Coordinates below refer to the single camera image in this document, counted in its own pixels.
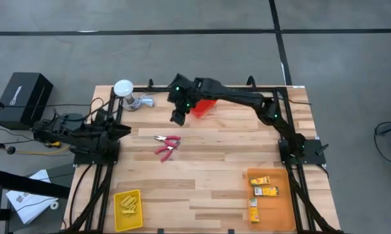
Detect yellow plastic bin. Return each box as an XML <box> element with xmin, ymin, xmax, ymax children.
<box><xmin>113</xmin><ymin>188</ymin><xmax>144</xmax><ymax>233</ymax></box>

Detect red plastic mesh basket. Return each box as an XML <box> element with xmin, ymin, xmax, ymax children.
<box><xmin>190</xmin><ymin>99</ymin><xmax>218</xmax><ymax>119</ymax></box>

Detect orange plastic tray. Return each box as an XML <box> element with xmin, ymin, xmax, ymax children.
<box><xmin>245</xmin><ymin>167</ymin><xmax>297</xmax><ymax>232</ymax></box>

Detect yellow floor cable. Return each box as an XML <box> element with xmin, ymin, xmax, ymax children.
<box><xmin>15</xmin><ymin>145</ymin><xmax>71</xmax><ymax>156</ymax></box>

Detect red handled pliers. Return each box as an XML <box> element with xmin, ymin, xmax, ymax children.
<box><xmin>154</xmin><ymin>144</ymin><xmax>176</xmax><ymax>163</ymax></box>
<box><xmin>154</xmin><ymin>135</ymin><xmax>182</xmax><ymax>147</ymax></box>

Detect white printed paper sheets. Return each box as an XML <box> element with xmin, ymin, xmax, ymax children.
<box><xmin>5</xmin><ymin>168</ymin><xmax>59</xmax><ymax>225</ymax></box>

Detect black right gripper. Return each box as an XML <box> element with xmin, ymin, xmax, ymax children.
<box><xmin>169</xmin><ymin>96</ymin><xmax>192</xmax><ymax>127</ymax></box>

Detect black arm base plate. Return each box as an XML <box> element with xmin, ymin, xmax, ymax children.
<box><xmin>73</xmin><ymin>138</ymin><xmax>121</xmax><ymax>166</ymax></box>
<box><xmin>278</xmin><ymin>138</ymin><xmax>327</xmax><ymax>166</ymax></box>

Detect white mushroom lamp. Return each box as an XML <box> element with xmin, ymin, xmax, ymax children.
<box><xmin>113</xmin><ymin>79</ymin><xmax>135</xmax><ymax>110</ymax></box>

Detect black cardboard box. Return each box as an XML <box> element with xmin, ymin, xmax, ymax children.
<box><xmin>0</xmin><ymin>71</ymin><xmax>55</xmax><ymax>131</ymax></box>

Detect yellow green crayon box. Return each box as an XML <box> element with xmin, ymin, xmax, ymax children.
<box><xmin>249</xmin><ymin>175</ymin><xmax>271</xmax><ymax>187</ymax></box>
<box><xmin>253</xmin><ymin>186</ymin><xmax>280</xmax><ymax>198</ymax></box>
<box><xmin>249</xmin><ymin>198</ymin><xmax>260</xmax><ymax>224</ymax></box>

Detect black side table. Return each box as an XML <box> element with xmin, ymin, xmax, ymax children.
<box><xmin>0</xmin><ymin>164</ymin><xmax>74</xmax><ymax>234</ymax></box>

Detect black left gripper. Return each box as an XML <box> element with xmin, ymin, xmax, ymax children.
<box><xmin>94</xmin><ymin>109</ymin><xmax>133</xmax><ymax>153</ymax></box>

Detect white coiled lamp cable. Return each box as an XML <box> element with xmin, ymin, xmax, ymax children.
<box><xmin>119</xmin><ymin>93</ymin><xmax>155</xmax><ymax>112</ymax></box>

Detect black aluminium table frame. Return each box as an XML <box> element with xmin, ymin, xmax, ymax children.
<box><xmin>64</xmin><ymin>75</ymin><xmax>344</xmax><ymax>234</ymax></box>

